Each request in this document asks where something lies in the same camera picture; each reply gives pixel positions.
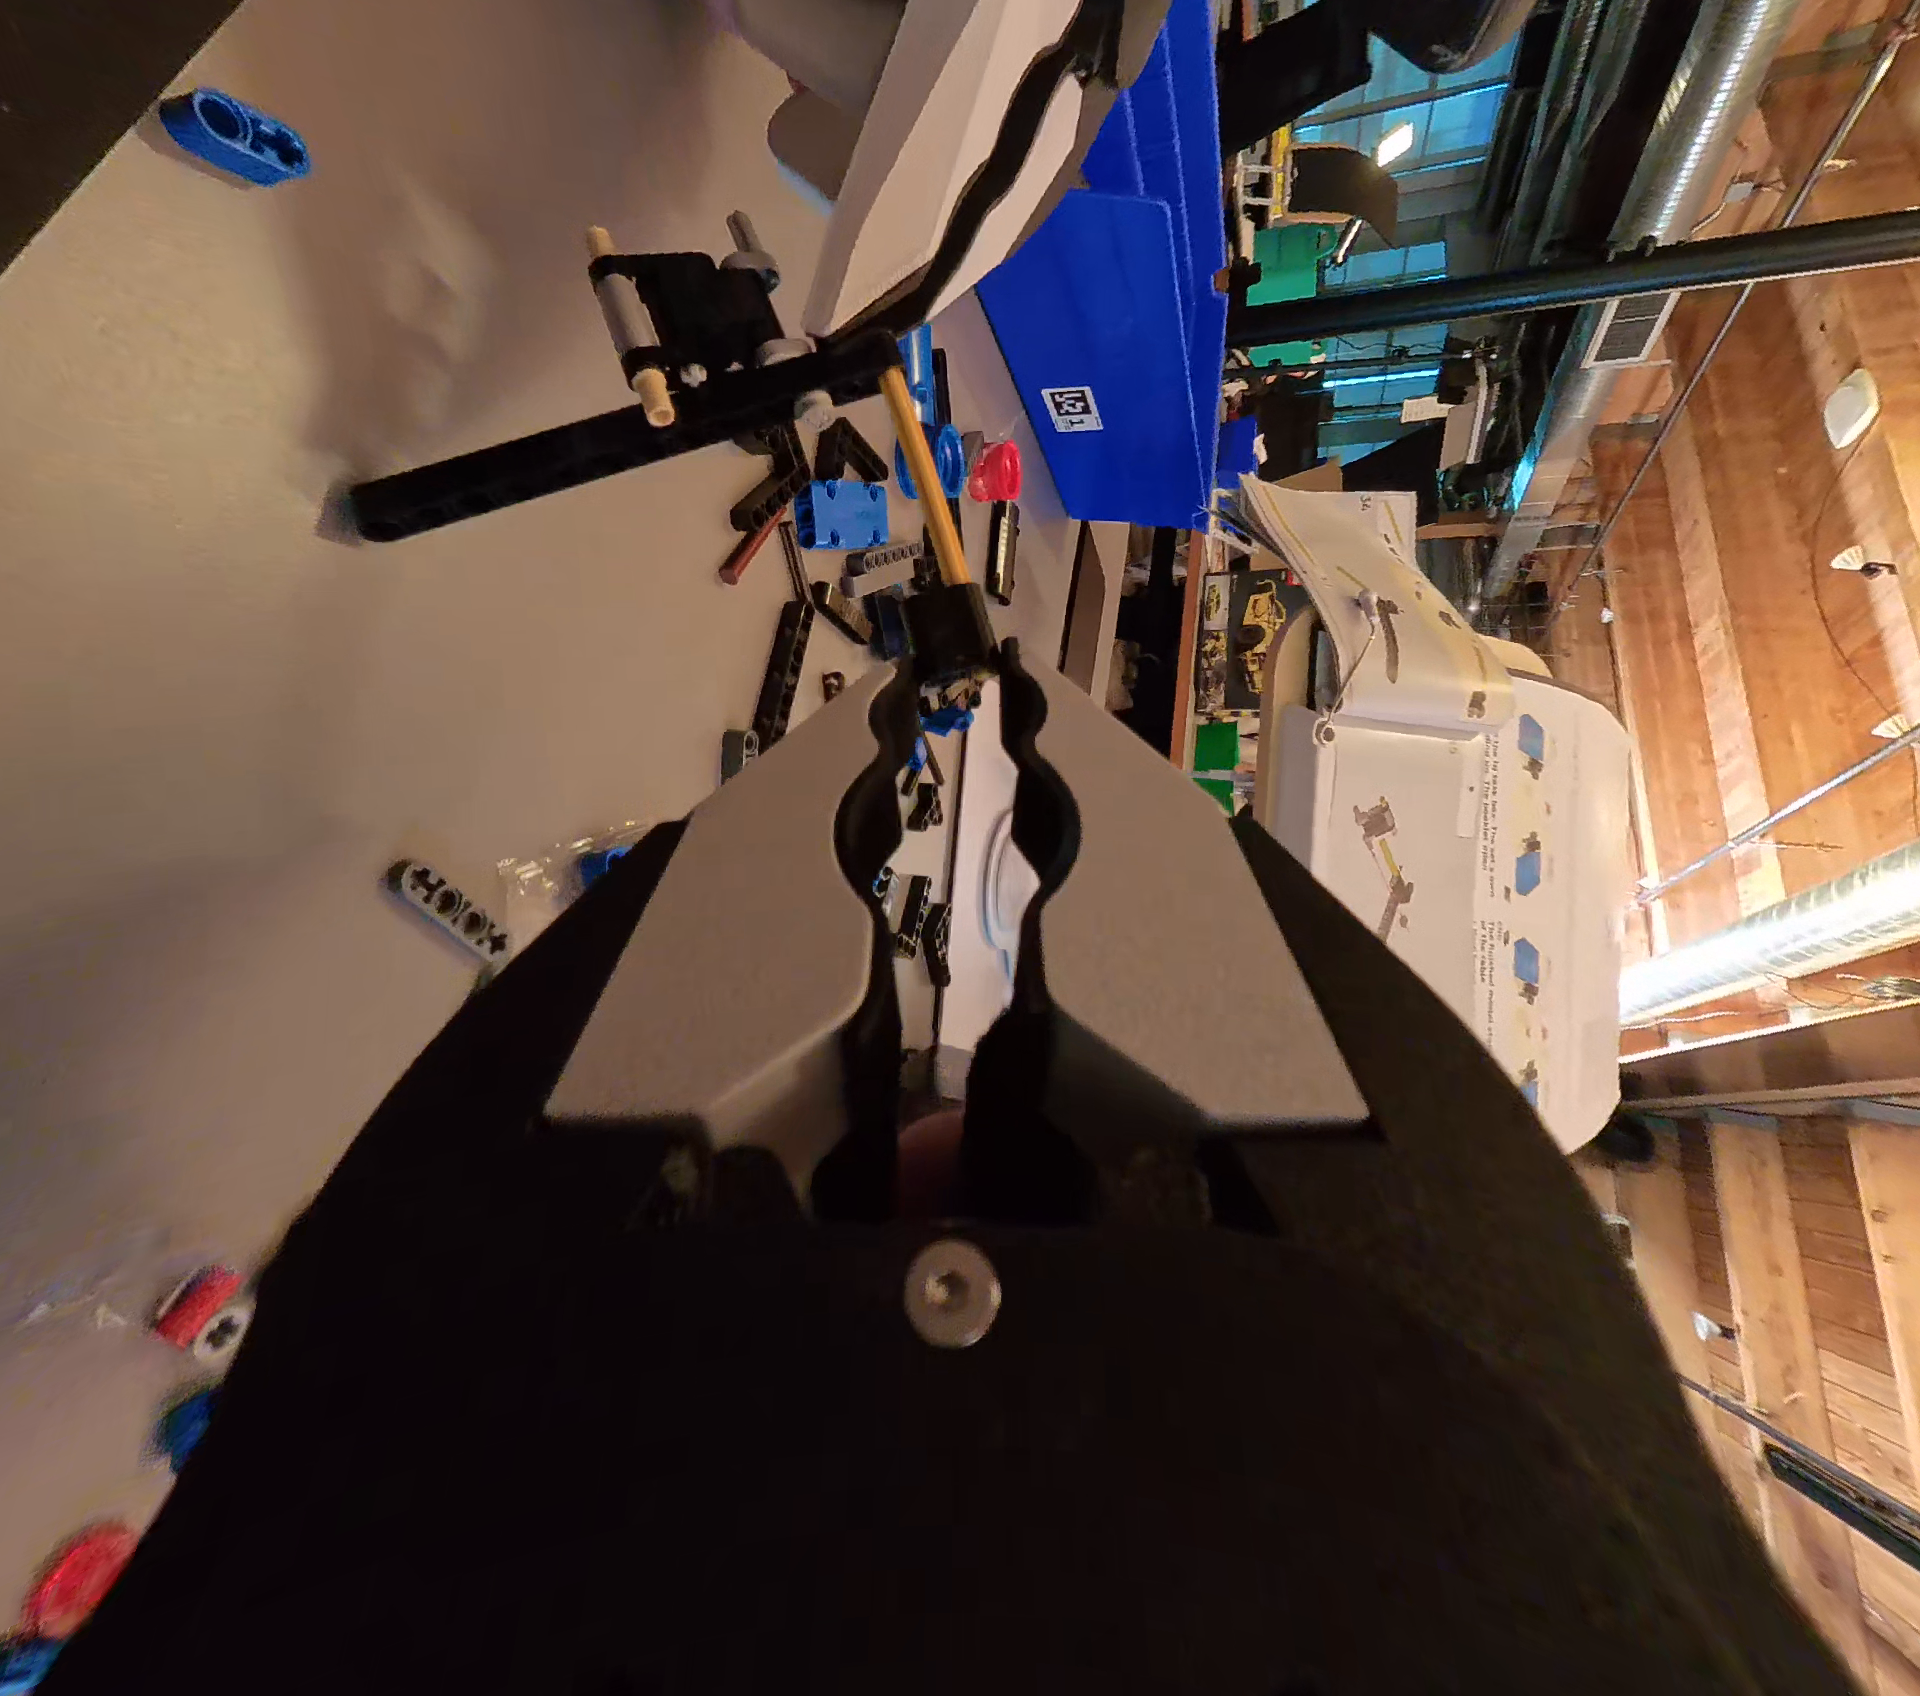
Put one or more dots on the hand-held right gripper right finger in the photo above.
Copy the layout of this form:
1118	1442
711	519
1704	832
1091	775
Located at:
1184	977

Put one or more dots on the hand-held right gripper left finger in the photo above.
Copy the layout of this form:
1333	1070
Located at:
719	961

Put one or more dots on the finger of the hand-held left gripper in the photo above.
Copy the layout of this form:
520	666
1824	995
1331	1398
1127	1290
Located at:
943	107
1035	189

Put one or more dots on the yellow axle with black connector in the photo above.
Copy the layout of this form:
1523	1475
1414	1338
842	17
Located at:
931	482

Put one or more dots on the black beam frame assembly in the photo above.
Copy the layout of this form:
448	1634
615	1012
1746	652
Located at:
600	436

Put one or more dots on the grey desk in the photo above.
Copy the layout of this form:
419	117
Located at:
300	677

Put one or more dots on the person's right hand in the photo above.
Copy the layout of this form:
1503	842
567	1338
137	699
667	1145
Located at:
934	1172

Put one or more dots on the blue storage bin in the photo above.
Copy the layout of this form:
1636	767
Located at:
1109	347

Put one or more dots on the clear bag of parts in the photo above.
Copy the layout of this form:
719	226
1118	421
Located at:
539	879

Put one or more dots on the green panel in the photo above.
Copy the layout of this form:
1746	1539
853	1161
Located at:
1281	265

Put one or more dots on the short grey beam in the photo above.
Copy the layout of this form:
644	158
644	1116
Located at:
448	908

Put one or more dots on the blue wheel hub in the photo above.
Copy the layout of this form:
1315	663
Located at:
954	460

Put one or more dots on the red wheel hub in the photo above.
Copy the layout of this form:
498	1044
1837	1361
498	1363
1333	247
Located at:
993	470

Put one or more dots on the pile of black and blue bricks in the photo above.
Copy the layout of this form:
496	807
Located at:
780	677

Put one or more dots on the instruction booklet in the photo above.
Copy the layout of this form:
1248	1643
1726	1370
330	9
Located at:
1438	825

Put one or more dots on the black grooved block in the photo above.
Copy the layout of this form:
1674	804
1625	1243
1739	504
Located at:
1003	550

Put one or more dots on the black pole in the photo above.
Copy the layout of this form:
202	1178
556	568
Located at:
1575	286

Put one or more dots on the blue rectangular panel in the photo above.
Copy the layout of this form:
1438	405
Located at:
840	515

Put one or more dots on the pile of red and blue connectors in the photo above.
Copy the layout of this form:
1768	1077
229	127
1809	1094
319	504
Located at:
195	1307

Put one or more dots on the small blue two-hole beam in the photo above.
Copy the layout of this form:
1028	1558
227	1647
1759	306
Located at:
234	138

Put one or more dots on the silver air duct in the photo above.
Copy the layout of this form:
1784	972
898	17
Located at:
1772	940
1755	2

